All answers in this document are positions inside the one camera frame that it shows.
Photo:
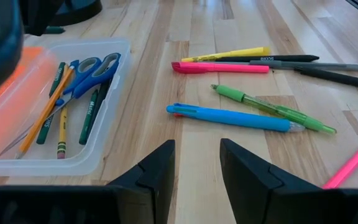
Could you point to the yellow highlighter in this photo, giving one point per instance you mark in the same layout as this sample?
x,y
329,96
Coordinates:
x,y
228,53

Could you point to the pink pencil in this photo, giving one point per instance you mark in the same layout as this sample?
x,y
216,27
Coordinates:
x,y
350,166

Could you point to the yellow pencil with eraser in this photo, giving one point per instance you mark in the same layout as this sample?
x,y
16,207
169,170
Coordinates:
x,y
62,130

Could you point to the clear plastic supply box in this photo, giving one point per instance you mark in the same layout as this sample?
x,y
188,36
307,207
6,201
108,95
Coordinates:
x,y
73,155

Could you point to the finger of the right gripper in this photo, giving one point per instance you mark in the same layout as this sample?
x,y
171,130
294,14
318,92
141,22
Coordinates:
x,y
39,15

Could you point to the slim black pen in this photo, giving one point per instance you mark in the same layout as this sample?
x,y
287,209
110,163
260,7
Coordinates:
x,y
102,93

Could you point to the black marker pen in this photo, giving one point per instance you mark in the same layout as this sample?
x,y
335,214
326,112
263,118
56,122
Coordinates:
x,y
275,58

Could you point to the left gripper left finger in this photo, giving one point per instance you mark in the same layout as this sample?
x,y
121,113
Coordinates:
x,y
160,174

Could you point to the green ballpoint pen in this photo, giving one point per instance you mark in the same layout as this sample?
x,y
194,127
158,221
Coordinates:
x,y
275,109

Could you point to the orange pencil blue eraser cap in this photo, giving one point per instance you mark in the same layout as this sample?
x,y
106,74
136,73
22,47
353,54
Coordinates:
x,y
47,109

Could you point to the thick matte black pen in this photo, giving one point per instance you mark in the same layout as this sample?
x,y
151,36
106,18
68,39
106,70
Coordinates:
x,y
337,77

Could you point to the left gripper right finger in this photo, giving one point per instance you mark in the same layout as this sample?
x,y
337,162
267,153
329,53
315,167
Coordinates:
x,y
244,180

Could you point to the pink highlighter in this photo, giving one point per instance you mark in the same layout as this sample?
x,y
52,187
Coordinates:
x,y
219,67

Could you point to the blue pen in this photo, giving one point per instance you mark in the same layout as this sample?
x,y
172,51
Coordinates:
x,y
228,117

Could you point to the grey capped pen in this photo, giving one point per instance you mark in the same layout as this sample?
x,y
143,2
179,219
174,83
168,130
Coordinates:
x,y
241,63
322,66

